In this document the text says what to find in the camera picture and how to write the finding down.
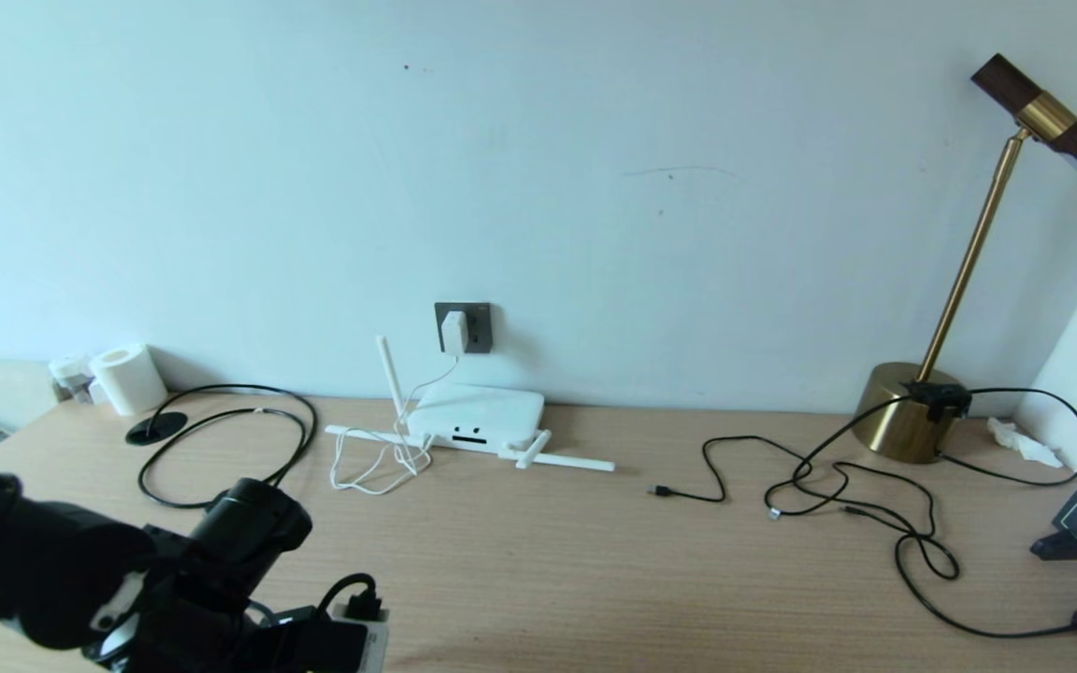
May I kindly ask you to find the thick black desk cable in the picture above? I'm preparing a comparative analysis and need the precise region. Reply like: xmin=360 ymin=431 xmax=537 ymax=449
xmin=136 ymin=384 xmax=318 ymax=510

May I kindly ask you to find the white router with antennas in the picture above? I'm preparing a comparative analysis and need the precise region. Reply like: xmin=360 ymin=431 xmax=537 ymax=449
xmin=325 ymin=335 xmax=616 ymax=471

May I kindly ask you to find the brass desk lamp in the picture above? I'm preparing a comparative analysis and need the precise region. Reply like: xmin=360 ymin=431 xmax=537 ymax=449
xmin=854 ymin=53 xmax=1077 ymax=465

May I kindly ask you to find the white toilet paper roll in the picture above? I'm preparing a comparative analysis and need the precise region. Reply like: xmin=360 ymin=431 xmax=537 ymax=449
xmin=90 ymin=342 xmax=169 ymax=416

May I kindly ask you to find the small jar with white lid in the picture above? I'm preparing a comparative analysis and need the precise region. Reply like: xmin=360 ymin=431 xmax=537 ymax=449
xmin=49 ymin=353 xmax=97 ymax=405

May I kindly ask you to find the crumpled white tissue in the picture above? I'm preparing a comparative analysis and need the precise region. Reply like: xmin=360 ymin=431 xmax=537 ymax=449
xmin=987 ymin=415 xmax=1066 ymax=468

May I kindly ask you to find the grey wall socket plate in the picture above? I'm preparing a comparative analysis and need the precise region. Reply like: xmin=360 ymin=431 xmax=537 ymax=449
xmin=435 ymin=302 xmax=493 ymax=355

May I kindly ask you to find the black multi-head USB cable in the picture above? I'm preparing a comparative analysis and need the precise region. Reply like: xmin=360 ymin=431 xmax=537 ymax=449
xmin=646 ymin=435 xmax=962 ymax=580

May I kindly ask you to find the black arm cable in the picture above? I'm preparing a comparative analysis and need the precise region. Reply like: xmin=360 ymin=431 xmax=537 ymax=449
xmin=244 ymin=573 xmax=381 ymax=627

